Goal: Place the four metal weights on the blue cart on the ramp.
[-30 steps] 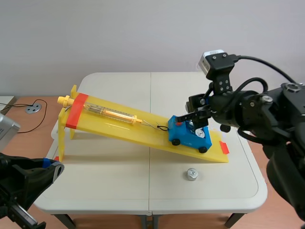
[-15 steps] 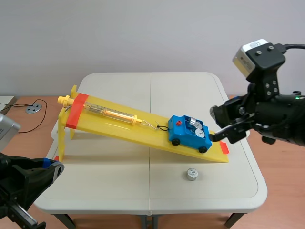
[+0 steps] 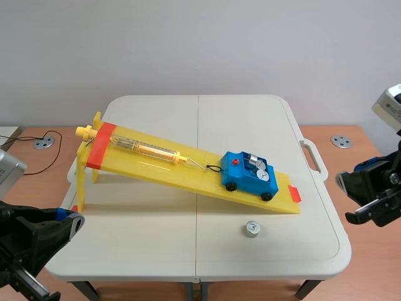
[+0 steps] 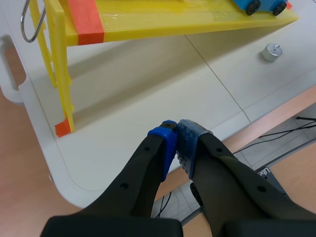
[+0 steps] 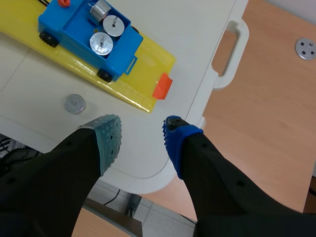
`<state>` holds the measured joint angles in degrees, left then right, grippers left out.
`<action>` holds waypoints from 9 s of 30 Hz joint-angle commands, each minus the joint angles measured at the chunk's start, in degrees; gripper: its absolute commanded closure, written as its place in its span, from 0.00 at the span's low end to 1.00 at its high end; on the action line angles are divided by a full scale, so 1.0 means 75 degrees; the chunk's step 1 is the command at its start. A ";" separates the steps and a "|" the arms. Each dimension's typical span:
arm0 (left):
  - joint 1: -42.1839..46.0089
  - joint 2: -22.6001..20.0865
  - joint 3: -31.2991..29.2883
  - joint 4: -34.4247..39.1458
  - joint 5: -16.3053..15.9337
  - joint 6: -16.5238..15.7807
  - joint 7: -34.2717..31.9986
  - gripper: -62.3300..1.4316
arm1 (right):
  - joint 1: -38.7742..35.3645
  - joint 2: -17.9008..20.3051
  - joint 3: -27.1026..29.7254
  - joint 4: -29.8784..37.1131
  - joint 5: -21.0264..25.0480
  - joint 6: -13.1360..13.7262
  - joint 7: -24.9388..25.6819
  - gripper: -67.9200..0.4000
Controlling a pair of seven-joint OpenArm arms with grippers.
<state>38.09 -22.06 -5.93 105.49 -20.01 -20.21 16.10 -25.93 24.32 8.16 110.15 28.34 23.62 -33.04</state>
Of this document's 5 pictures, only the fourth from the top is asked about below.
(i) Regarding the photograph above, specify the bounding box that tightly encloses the metal wire loop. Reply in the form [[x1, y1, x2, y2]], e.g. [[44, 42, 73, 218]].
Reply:
[[20, 0, 46, 43]]

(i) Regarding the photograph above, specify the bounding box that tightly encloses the silver metal weight with hook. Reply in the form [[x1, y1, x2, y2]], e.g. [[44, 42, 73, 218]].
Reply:
[[261, 43, 283, 63]]

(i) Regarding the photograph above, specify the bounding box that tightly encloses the yellow plastic ramp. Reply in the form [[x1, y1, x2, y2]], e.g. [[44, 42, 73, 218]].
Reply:
[[29, 0, 299, 137]]

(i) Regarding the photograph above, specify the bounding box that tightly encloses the blue toy cart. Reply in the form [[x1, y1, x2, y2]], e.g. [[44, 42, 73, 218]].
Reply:
[[232, 0, 288, 16]]

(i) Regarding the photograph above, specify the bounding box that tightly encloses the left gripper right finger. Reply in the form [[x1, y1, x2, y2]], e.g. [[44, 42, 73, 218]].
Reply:
[[174, 119, 316, 237]]

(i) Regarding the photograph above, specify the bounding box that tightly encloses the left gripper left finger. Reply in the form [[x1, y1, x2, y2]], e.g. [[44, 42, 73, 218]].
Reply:
[[42, 119, 184, 237]]

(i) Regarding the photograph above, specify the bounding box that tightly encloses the black cable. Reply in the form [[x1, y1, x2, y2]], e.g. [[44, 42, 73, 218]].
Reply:
[[233, 122, 316, 155], [155, 191, 172, 219]]

